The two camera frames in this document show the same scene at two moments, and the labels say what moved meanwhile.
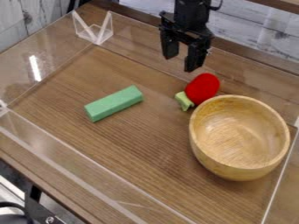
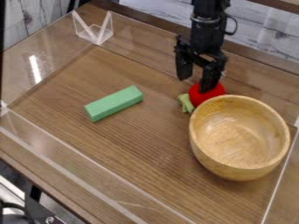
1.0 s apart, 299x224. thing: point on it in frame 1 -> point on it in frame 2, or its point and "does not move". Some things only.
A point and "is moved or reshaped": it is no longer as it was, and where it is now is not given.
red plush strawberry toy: x=201 y=87 is moved or reshaped
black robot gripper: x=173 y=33 -> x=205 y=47
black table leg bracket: x=37 y=213 does not move
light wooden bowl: x=238 y=136 does not move
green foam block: x=114 y=102 does not move
